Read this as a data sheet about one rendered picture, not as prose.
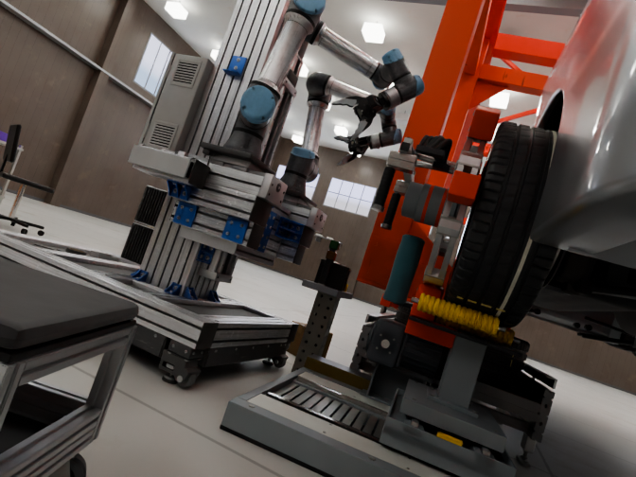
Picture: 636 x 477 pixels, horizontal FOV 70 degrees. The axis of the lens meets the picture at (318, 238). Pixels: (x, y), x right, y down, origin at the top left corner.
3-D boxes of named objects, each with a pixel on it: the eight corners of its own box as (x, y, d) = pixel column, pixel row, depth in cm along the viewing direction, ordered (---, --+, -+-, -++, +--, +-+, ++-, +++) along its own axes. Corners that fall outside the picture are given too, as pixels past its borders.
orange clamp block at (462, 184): (472, 207, 132) (475, 200, 123) (445, 200, 134) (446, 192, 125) (479, 185, 132) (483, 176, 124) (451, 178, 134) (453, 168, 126)
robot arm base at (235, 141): (214, 146, 169) (222, 121, 170) (234, 160, 183) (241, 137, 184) (248, 154, 164) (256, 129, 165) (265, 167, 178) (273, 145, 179)
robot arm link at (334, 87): (309, 60, 222) (400, 96, 212) (312, 71, 233) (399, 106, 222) (297, 80, 221) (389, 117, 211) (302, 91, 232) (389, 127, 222)
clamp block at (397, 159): (413, 170, 145) (417, 154, 146) (385, 163, 148) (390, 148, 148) (413, 175, 150) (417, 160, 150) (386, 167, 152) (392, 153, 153)
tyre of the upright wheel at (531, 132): (583, 100, 151) (518, 241, 197) (509, 86, 157) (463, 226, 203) (583, 221, 107) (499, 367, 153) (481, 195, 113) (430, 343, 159)
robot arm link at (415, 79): (412, 76, 177) (421, 96, 178) (387, 87, 176) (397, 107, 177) (418, 68, 170) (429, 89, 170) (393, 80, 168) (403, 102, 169)
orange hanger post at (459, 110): (407, 300, 387) (490, 38, 405) (385, 293, 392) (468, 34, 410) (408, 301, 405) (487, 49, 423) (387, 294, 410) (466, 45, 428)
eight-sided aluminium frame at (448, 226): (444, 284, 130) (498, 108, 134) (421, 276, 132) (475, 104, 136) (438, 291, 182) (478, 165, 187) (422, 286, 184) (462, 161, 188)
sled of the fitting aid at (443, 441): (507, 501, 120) (518, 465, 121) (377, 445, 130) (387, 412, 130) (484, 447, 168) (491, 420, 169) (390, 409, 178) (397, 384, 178)
